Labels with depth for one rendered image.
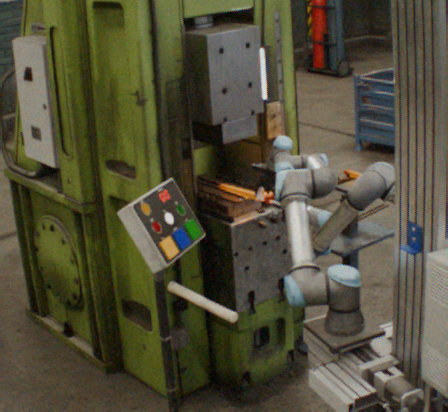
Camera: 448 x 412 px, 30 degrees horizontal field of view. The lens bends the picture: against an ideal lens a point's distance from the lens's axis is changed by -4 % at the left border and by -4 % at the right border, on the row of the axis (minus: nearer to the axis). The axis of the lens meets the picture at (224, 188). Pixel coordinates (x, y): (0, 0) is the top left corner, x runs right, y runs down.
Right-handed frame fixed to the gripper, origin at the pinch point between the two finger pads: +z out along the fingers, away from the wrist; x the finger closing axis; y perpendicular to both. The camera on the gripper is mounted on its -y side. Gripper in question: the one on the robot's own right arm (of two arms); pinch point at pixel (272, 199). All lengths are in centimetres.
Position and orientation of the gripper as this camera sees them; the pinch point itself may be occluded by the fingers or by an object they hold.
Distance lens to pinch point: 380.0
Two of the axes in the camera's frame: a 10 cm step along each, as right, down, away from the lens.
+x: 7.7, -2.6, 5.8
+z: -6.3, -2.0, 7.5
